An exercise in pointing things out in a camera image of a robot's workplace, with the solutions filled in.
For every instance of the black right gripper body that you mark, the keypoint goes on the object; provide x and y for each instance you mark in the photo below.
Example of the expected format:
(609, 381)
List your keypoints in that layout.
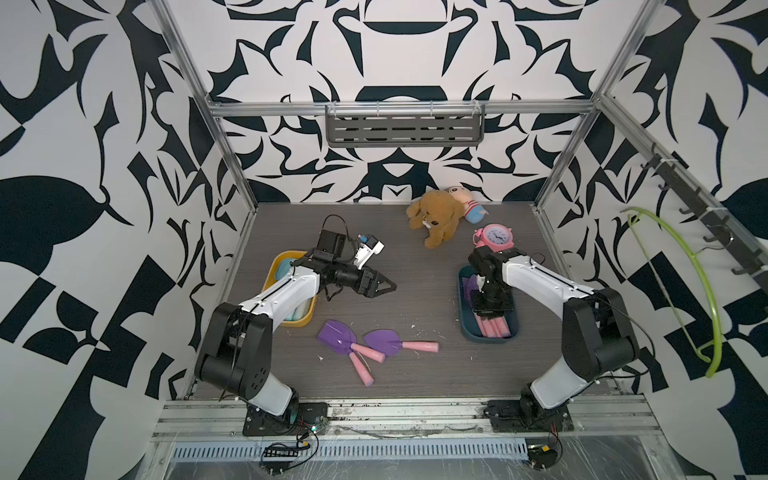
(490, 301)

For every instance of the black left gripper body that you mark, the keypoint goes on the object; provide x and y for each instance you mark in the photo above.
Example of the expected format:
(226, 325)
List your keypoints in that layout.
(350, 277)

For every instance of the purple shovel pink handle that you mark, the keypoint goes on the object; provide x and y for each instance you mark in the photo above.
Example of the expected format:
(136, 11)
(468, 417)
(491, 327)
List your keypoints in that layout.
(341, 339)
(389, 343)
(493, 328)
(472, 290)

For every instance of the dark teal storage box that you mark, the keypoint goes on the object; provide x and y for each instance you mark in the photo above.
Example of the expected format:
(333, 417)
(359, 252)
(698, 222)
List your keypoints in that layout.
(466, 316)

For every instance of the light blue shovel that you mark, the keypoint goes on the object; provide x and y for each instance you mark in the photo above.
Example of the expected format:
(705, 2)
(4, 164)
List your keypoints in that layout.
(284, 277)

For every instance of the yellow plastic storage box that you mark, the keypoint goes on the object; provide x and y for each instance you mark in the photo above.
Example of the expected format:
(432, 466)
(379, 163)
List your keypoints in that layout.
(301, 294)

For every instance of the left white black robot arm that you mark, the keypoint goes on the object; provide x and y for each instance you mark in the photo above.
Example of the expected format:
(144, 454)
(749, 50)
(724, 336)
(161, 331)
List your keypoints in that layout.
(236, 352)

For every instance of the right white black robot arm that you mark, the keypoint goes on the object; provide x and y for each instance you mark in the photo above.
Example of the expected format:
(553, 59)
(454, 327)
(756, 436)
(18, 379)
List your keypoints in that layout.
(597, 335)

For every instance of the pink alarm clock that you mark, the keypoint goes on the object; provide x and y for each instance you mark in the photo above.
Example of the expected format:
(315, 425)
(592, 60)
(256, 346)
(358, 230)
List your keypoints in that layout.
(495, 236)

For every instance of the brown plush dog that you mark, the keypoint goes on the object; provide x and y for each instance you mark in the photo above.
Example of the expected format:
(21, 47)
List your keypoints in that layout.
(440, 213)

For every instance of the small pig doll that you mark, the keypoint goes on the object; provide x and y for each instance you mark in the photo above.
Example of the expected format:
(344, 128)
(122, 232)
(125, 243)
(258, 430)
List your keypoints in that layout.
(474, 212)

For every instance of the green plastic hanger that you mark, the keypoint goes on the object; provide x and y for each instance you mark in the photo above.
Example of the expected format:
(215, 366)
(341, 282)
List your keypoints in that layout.
(677, 286)

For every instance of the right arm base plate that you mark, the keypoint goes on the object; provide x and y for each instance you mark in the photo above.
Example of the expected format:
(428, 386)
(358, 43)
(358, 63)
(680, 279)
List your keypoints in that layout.
(526, 415)

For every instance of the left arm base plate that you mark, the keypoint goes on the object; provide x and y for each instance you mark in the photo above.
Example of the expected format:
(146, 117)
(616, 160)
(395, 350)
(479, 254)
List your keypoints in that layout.
(298, 417)

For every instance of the white perforated cable duct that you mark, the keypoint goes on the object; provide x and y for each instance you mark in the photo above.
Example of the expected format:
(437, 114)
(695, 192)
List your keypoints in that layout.
(513, 449)

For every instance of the grey metal wall shelf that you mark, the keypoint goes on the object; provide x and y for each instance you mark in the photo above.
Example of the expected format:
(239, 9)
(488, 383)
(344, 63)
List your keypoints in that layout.
(404, 124)

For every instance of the black wall hook rail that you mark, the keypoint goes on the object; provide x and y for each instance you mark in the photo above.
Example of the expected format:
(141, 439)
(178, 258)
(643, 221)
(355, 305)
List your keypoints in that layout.
(726, 232)

